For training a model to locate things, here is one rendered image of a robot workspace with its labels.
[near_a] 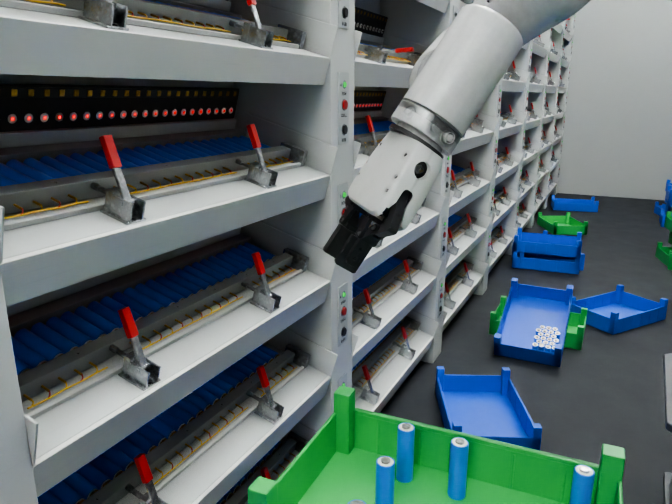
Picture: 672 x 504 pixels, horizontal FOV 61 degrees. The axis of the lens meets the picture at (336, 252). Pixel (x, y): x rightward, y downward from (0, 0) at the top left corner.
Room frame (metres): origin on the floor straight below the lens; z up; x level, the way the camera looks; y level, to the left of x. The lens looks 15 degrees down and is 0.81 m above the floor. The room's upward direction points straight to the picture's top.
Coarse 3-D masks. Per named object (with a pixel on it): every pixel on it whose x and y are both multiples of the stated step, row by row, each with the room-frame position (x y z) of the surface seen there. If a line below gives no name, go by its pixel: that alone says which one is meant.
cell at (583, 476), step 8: (576, 472) 0.46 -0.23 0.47; (584, 472) 0.46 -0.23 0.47; (592, 472) 0.46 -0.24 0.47; (576, 480) 0.46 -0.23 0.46; (584, 480) 0.45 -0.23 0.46; (592, 480) 0.45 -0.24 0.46; (576, 488) 0.46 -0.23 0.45; (584, 488) 0.45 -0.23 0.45; (592, 488) 0.46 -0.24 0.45; (576, 496) 0.46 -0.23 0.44; (584, 496) 0.45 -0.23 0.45
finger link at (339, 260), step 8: (376, 224) 0.64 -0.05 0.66; (368, 232) 0.64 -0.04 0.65; (376, 232) 0.63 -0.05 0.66; (352, 240) 0.65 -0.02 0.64; (360, 240) 0.65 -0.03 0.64; (368, 240) 0.65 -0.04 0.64; (376, 240) 0.64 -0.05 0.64; (344, 248) 0.65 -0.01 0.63; (352, 248) 0.65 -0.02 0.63; (360, 248) 0.65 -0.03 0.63; (368, 248) 0.66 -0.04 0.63; (336, 256) 0.65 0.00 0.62; (344, 256) 0.65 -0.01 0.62; (352, 256) 0.65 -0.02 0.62; (360, 256) 0.65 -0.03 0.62; (344, 264) 0.65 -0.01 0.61; (352, 264) 0.65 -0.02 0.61; (360, 264) 0.66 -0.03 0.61; (352, 272) 0.66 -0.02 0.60
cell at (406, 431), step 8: (400, 424) 0.54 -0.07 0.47; (408, 424) 0.54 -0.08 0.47; (400, 432) 0.53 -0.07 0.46; (408, 432) 0.53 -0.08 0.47; (400, 440) 0.53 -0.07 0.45; (408, 440) 0.53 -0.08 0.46; (400, 448) 0.53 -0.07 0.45; (408, 448) 0.53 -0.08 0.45; (400, 456) 0.53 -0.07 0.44; (408, 456) 0.53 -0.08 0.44; (400, 464) 0.53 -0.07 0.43; (408, 464) 0.53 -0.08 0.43; (400, 472) 0.53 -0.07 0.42; (408, 472) 0.53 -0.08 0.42; (400, 480) 0.53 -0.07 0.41; (408, 480) 0.53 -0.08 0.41
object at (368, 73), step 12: (360, 36) 1.07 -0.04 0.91; (372, 36) 1.59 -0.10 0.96; (396, 48) 1.68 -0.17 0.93; (420, 48) 1.65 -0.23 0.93; (360, 60) 1.13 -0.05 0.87; (360, 72) 1.12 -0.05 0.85; (372, 72) 1.17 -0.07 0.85; (384, 72) 1.22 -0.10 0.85; (396, 72) 1.28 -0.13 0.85; (408, 72) 1.35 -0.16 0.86; (360, 84) 1.13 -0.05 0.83; (372, 84) 1.18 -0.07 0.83; (384, 84) 1.24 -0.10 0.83; (396, 84) 1.30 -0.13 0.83; (408, 84) 1.37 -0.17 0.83
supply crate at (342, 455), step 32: (352, 416) 0.58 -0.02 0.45; (384, 416) 0.57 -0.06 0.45; (320, 448) 0.54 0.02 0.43; (352, 448) 0.59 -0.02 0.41; (384, 448) 0.57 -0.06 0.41; (416, 448) 0.56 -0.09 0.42; (448, 448) 0.54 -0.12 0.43; (480, 448) 0.53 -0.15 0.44; (512, 448) 0.52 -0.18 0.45; (608, 448) 0.48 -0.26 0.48; (256, 480) 0.43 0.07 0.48; (288, 480) 0.48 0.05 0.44; (320, 480) 0.53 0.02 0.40; (352, 480) 0.53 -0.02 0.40; (416, 480) 0.53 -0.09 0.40; (480, 480) 0.53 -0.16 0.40; (512, 480) 0.52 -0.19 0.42; (544, 480) 0.50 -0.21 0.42; (608, 480) 0.47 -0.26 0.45
